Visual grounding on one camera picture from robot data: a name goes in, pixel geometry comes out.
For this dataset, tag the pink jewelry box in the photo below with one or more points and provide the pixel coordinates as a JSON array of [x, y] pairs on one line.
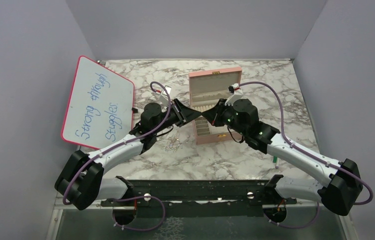
[[206, 87]]

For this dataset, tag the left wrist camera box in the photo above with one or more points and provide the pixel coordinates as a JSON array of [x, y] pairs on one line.
[[162, 97]]

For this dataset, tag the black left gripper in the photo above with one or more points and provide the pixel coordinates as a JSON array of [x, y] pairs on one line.
[[183, 113]]

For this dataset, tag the pink-framed whiteboard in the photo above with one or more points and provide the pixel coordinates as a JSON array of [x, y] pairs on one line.
[[99, 109]]

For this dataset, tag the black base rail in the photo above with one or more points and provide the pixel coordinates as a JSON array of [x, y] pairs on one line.
[[196, 198]]

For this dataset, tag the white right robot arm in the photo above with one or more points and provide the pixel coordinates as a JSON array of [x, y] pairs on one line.
[[334, 183]]

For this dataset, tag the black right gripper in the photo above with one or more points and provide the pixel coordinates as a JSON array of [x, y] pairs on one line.
[[213, 115]]

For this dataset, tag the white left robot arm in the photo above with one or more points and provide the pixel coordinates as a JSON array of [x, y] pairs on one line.
[[81, 181]]

